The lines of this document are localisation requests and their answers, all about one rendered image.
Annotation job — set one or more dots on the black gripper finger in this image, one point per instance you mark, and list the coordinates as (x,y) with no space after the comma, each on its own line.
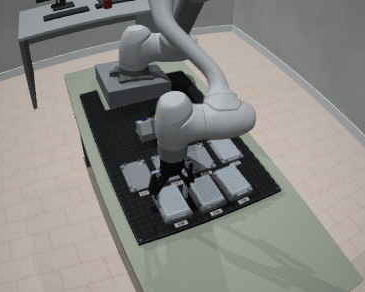
(156,186)
(186,182)

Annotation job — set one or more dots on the white button panel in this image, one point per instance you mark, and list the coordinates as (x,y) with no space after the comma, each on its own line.
(146,129)

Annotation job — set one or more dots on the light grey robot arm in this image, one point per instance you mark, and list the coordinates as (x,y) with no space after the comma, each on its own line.
(177,123)

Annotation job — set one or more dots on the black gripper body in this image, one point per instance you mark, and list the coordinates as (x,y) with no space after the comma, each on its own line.
(173,167)

